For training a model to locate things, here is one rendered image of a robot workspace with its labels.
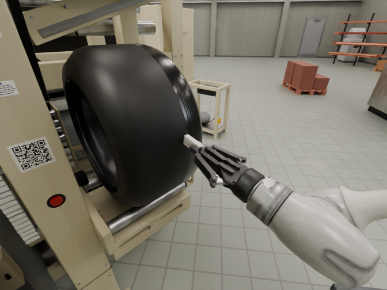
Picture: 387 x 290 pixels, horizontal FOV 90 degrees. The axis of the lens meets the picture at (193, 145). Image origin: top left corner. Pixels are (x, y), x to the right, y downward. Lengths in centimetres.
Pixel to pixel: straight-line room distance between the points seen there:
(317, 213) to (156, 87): 45
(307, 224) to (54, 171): 61
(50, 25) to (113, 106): 54
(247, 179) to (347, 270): 20
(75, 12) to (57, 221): 75
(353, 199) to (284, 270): 130
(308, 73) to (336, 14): 998
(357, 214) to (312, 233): 17
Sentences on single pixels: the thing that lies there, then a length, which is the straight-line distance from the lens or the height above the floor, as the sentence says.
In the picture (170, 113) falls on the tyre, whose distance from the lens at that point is 53.
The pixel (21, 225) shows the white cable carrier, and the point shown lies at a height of 103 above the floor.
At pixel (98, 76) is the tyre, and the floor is 139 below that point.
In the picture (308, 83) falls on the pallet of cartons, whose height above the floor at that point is 29.
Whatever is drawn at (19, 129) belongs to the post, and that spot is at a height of 129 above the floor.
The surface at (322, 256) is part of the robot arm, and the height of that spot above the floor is 117.
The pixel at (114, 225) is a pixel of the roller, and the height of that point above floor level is 92.
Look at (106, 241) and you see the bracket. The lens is 72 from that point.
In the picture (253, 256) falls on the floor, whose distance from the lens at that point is 177.
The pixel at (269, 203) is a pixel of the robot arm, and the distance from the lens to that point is 41.
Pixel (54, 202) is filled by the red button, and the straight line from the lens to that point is 70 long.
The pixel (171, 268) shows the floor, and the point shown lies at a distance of 167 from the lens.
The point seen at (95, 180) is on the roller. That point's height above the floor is 92.
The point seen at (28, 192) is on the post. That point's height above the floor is 112.
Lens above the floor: 148
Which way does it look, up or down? 30 degrees down
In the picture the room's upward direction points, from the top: straight up
